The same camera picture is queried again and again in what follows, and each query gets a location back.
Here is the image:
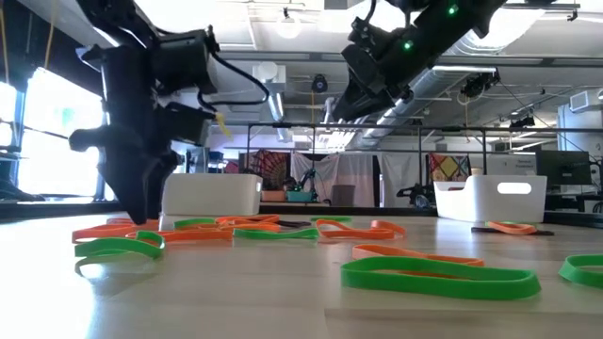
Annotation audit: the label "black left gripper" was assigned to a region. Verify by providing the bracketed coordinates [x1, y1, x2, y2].
[68, 41, 212, 225]

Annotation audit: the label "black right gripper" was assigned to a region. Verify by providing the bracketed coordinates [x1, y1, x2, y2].
[332, 37, 425, 121]

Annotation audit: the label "orange rubber band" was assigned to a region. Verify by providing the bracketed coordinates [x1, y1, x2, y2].
[351, 244, 485, 279]
[486, 220, 538, 236]
[217, 221, 283, 234]
[315, 218, 397, 241]
[369, 219, 407, 237]
[71, 222, 139, 245]
[214, 214, 281, 225]
[124, 228, 236, 245]
[106, 216, 160, 228]

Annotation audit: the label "white ceiling pipes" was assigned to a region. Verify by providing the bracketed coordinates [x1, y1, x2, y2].
[329, 93, 378, 126]

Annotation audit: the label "black background equipment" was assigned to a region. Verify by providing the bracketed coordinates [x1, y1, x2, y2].
[181, 148, 211, 174]

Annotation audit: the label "white hanging sheet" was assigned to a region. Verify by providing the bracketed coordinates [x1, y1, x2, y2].
[376, 151, 432, 208]
[289, 151, 378, 208]

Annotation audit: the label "white plastic basket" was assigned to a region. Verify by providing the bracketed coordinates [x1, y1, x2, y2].
[433, 174, 548, 224]
[159, 172, 264, 218]

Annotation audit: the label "grey chair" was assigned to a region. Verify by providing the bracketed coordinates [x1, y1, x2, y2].
[331, 184, 357, 207]

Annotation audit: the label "white ceiling unit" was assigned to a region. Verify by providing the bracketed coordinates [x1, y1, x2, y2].
[252, 60, 287, 94]

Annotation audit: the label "bright window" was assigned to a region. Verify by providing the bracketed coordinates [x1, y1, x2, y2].
[0, 68, 112, 199]

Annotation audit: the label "black background robot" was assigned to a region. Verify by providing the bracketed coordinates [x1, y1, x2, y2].
[395, 183, 437, 209]

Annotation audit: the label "round ceiling lamp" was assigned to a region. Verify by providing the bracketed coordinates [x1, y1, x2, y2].
[274, 7, 302, 40]

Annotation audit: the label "colourful tapestry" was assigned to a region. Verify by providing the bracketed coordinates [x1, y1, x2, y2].
[427, 153, 472, 184]

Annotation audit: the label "red black tapestry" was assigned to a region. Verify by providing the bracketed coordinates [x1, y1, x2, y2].
[248, 150, 291, 192]

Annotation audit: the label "teal box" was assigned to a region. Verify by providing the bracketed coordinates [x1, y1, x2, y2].
[285, 190, 315, 204]

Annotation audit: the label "black silhouetted equipment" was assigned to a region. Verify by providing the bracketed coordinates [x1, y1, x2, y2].
[0, 157, 46, 203]

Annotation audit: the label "white sign board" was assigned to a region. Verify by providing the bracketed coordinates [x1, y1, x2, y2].
[484, 153, 538, 178]

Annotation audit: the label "dark computer monitor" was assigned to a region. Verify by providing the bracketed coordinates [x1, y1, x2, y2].
[535, 150, 593, 186]

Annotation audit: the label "dark background desk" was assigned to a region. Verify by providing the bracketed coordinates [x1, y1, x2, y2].
[548, 181, 603, 214]

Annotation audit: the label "black background metal frame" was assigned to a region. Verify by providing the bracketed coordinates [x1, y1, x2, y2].
[244, 120, 603, 208]

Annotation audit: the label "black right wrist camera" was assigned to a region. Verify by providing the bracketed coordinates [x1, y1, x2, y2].
[347, 16, 392, 53]

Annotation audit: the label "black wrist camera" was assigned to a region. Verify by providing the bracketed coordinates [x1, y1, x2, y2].
[347, 16, 392, 53]
[153, 25, 221, 98]

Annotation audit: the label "grey overhead frame bar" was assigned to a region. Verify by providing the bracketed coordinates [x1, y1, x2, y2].
[74, 46, 529, 67]

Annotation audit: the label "ribbed silver ventilation duct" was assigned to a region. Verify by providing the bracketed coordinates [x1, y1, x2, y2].
[385, 65, 498, 126]

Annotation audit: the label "yellow cable tag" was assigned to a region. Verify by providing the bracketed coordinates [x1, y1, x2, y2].
[214, 111, 233, 140]

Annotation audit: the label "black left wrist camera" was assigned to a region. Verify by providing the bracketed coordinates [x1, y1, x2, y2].
[153, 25, 221, 98]

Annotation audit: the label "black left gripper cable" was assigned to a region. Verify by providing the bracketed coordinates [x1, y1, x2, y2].
[196, 49, 270, 112]

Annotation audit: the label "yellow hanging rope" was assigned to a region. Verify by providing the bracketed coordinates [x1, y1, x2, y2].
[0, 8, 8, 84]
[42, 0, 58, 71]

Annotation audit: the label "white wall unit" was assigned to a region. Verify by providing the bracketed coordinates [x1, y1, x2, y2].
[568, 89, 603, 114]

